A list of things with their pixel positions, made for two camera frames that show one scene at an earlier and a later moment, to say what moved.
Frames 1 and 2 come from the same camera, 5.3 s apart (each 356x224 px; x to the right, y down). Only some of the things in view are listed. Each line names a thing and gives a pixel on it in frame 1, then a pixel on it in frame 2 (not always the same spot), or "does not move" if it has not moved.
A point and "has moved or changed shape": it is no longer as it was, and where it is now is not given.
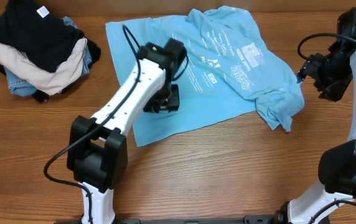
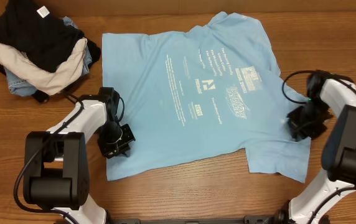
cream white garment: [20, 63] does not move
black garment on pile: [48, 40] does not move
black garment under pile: [94, 52] does not move
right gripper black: [310, 72] to [304, 127]
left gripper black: [172, 101] to [110, 149]
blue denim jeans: [18, 86] does not move
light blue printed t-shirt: [230, 71] has moved or changed shape
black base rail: [244, 219] does not move
